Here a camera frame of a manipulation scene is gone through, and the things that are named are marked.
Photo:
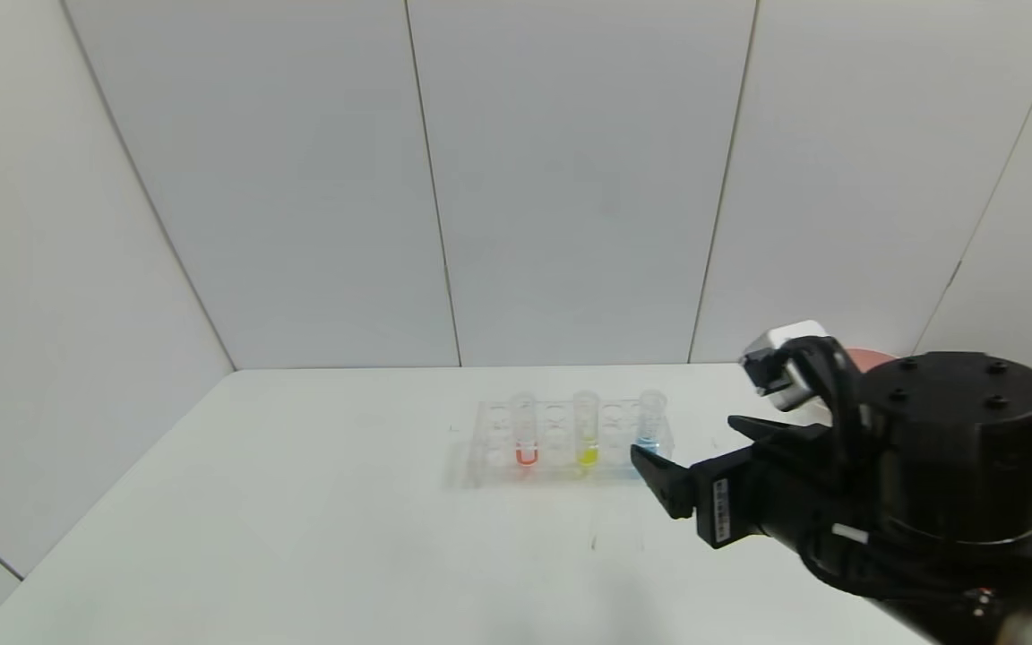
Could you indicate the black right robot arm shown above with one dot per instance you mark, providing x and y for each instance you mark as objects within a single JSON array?
[{"x": 955, "y": 448}]

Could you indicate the clear plastic test tube rack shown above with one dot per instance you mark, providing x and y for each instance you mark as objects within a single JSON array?
[{"x": 556, "y": 439}]

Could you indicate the test tube with red pigment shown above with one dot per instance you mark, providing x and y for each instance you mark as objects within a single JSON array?
[{"x": 525, "y": 443}]

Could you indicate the pink bowl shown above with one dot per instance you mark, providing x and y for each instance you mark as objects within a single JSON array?
[{"x": 870, "y": 358}]

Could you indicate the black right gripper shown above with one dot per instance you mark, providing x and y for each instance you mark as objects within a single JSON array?
[{"x": 718, "y": 509}]

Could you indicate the test tube with blue pigment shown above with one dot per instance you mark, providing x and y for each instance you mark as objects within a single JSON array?
[{"x": 649, "y": 417}]

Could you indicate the test tube with yellow pigment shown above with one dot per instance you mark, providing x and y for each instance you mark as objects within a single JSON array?
[{"x": 586, "y": 443}]

